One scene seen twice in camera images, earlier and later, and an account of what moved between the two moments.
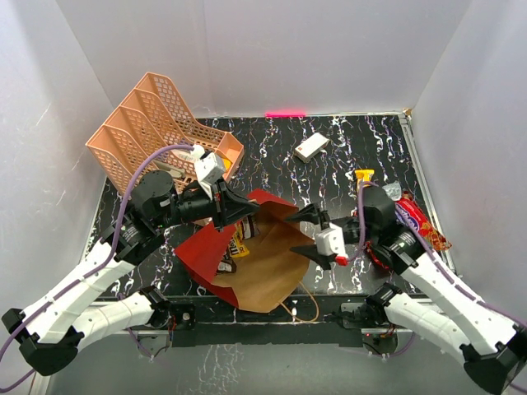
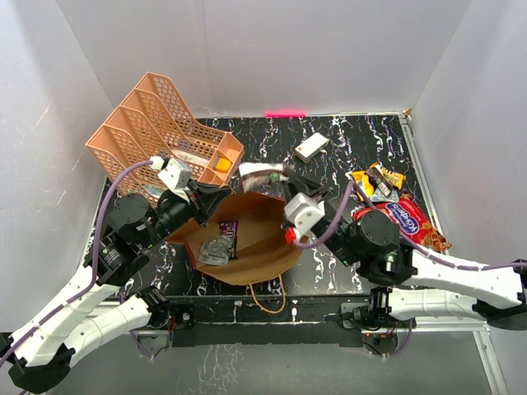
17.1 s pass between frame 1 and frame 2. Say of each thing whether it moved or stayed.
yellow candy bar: stayed
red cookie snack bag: stayed
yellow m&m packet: moved
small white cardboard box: stayed
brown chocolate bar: moved
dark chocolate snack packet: moved
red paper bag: moved
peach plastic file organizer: stayed
